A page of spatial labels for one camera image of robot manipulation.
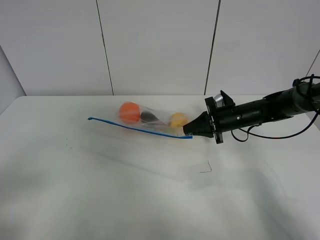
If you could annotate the orange fruit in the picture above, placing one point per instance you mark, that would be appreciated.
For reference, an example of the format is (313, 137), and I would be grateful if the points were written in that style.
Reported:
(129, 113)

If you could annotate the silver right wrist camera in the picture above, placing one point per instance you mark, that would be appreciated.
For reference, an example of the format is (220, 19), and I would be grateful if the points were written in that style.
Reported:
(223, 100)

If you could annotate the yellow pear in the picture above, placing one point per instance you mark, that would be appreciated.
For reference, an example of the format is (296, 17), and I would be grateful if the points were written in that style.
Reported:
(178, 120)

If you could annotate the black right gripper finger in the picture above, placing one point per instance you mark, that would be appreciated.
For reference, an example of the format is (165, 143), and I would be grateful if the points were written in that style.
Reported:
(206, 134)
(200, 125)

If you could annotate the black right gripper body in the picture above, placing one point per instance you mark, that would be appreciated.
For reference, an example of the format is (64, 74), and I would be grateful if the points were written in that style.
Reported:
(222, 119)

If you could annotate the purple eggplant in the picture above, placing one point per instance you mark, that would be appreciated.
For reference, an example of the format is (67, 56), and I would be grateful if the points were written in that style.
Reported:
(148, 117)

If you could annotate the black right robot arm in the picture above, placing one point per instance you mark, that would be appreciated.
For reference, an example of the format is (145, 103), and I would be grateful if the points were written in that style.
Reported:
(302, 98)

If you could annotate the clear zip bag blue seal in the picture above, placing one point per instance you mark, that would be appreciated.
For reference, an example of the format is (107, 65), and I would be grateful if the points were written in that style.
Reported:
(164, 131)

